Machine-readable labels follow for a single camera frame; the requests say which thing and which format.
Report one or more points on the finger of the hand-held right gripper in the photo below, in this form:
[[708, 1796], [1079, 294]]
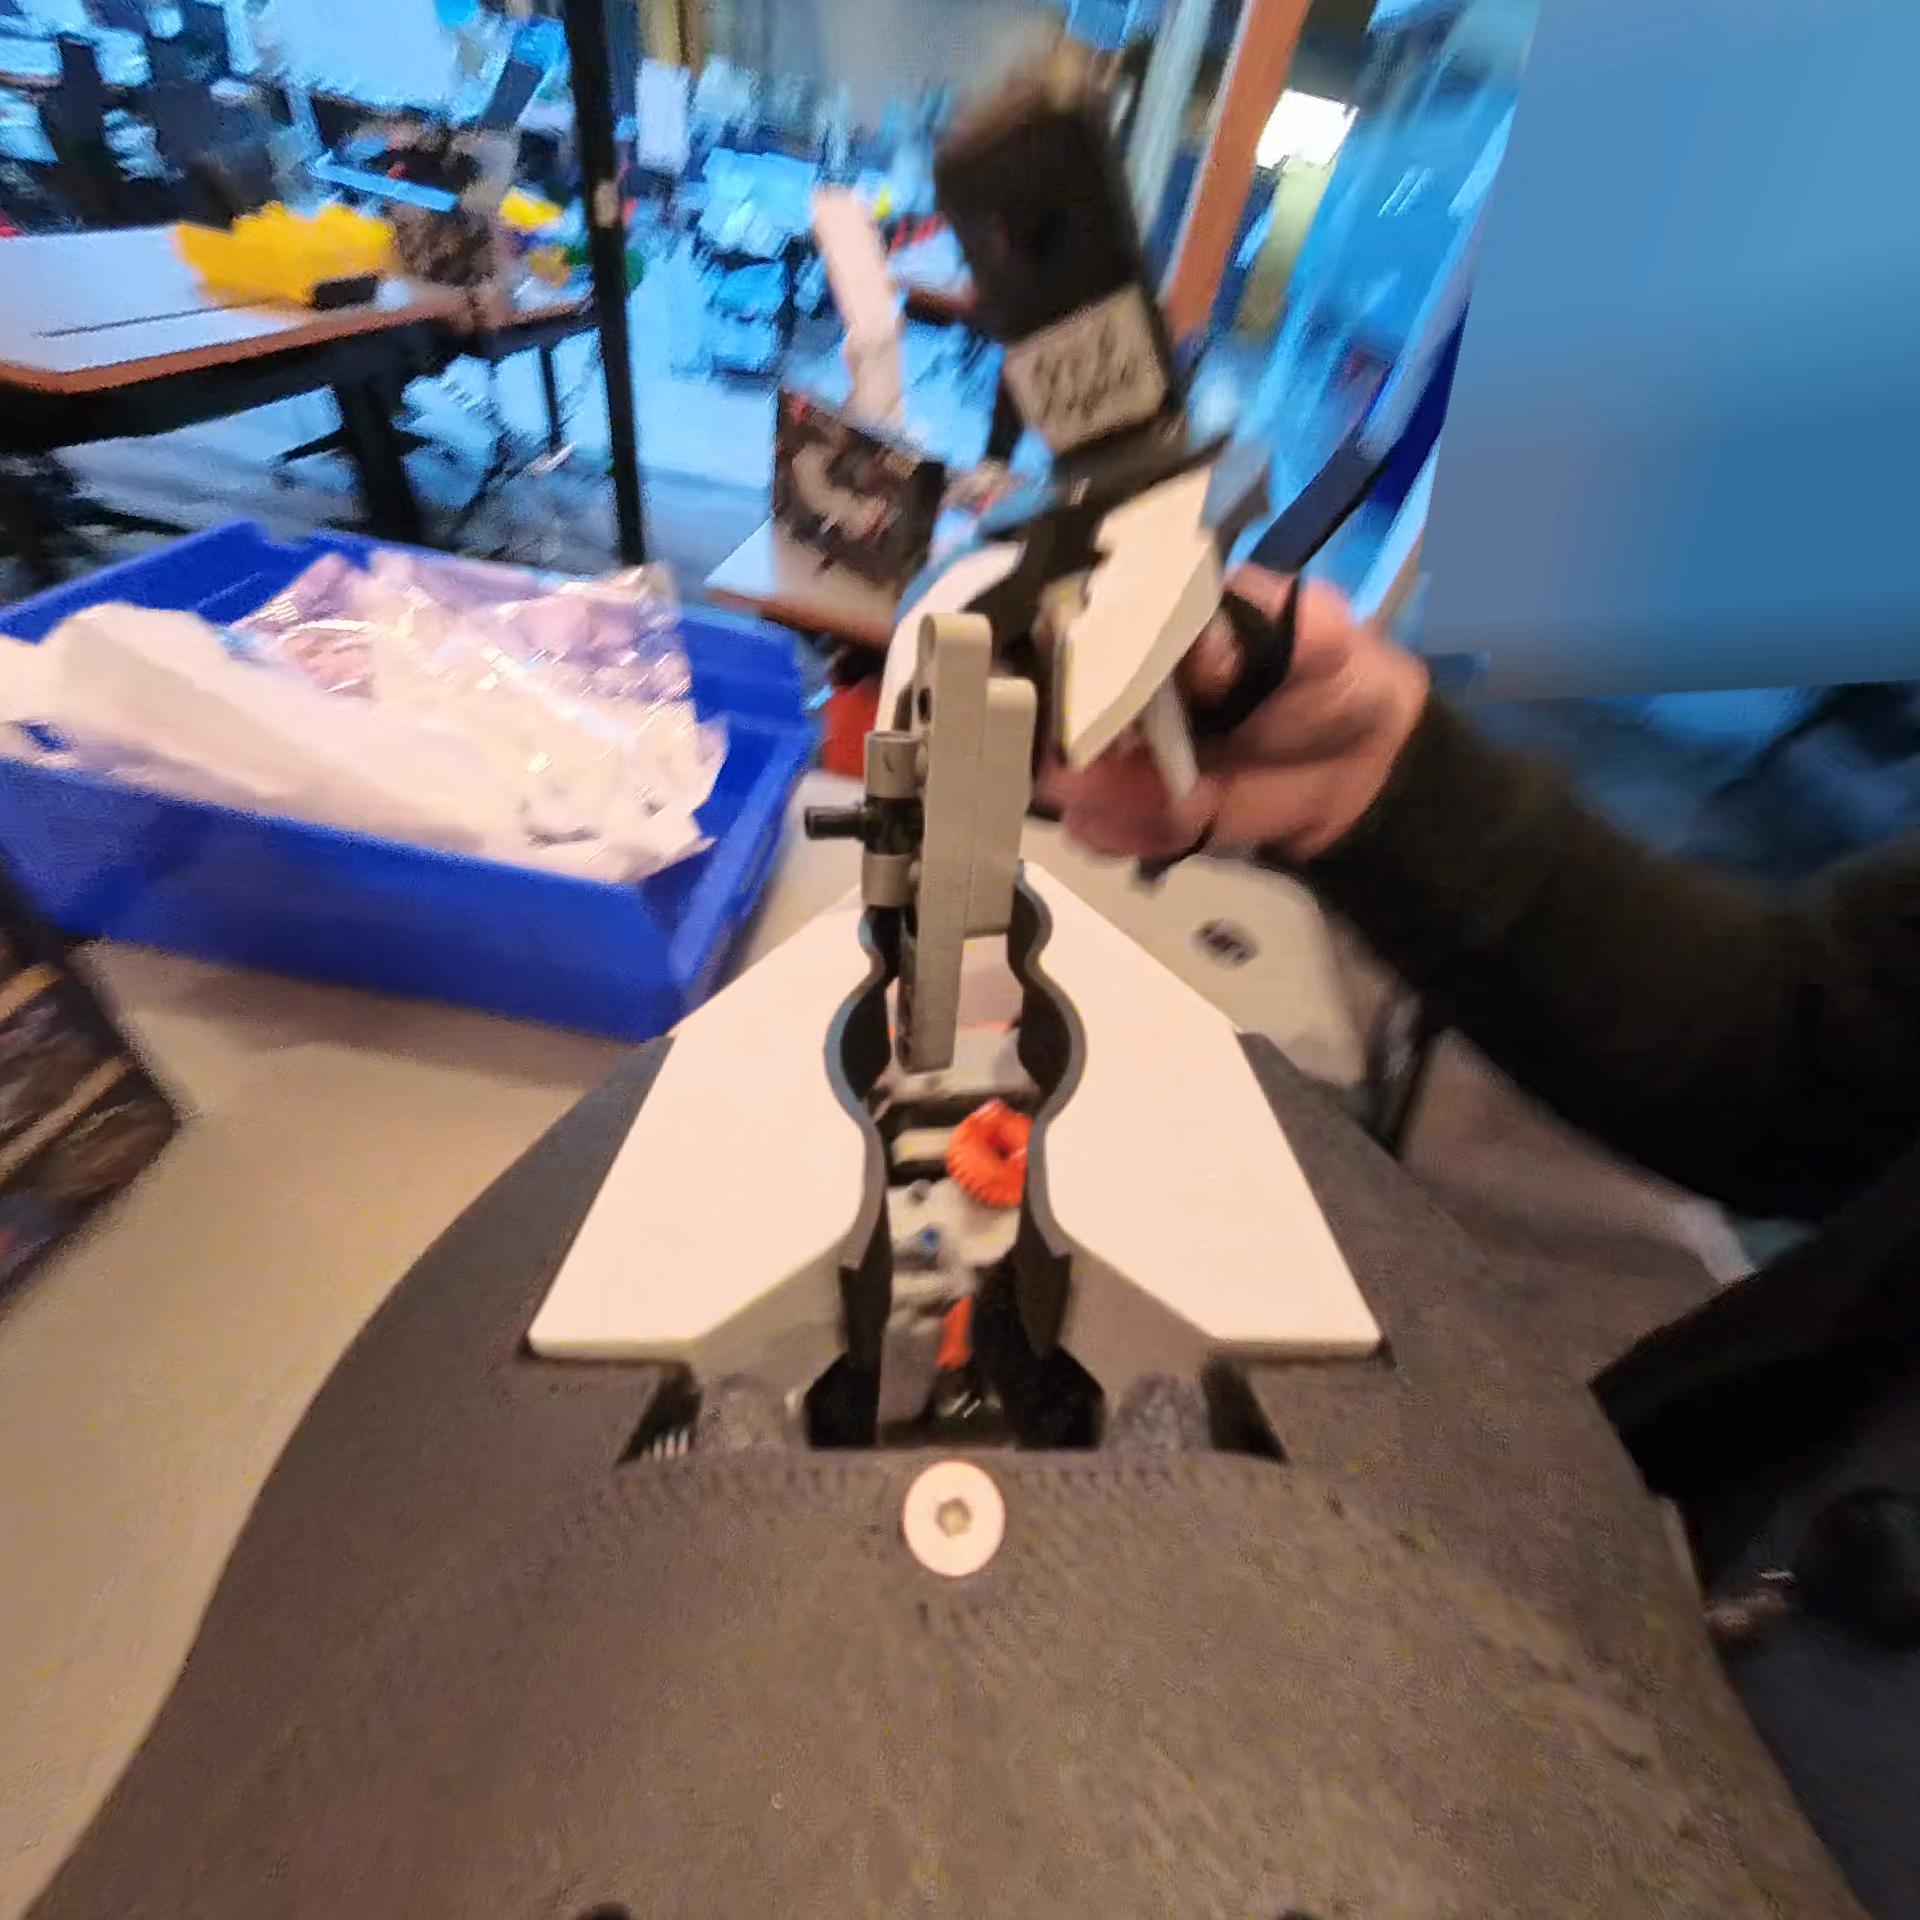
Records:
[[960, 580], [1147, 599]]

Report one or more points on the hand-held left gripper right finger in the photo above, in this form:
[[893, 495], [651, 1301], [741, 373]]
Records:
[[1215, 1201]]

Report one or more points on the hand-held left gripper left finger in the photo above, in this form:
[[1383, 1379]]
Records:
[[705, 1201]]

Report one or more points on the light grey double toy beam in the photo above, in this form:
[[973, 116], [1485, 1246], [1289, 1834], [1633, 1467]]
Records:
[[960, 780]]

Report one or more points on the short black toy pin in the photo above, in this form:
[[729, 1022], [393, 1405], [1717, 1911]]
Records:
[[839, 821]]

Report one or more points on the person's right hand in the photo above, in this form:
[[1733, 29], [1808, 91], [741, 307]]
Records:
[[1305, 751]]

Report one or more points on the printed black card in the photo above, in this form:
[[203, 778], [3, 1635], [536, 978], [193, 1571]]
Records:
[[855, 487]]

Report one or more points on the white rounded board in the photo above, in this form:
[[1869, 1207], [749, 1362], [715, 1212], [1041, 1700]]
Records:
[[1140, 931]]

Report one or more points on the blue plastic bin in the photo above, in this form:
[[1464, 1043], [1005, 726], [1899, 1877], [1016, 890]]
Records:
[[376, 915]]

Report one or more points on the black metal pole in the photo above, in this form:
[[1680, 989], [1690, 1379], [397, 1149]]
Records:
[[609, 301]]

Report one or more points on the white plastic bags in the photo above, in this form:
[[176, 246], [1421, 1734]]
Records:
[[376, 706]]

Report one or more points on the printed toy set box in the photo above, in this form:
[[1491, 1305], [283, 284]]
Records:
[[75, 1095]]

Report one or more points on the yellow plastic object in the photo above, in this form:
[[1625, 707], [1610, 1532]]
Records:
[[283, 247]]

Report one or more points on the wooden top table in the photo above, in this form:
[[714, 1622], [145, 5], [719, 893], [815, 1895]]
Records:
[[181, 339]]

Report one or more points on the person's blue garment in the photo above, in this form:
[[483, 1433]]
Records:
[[1844, 1801]]

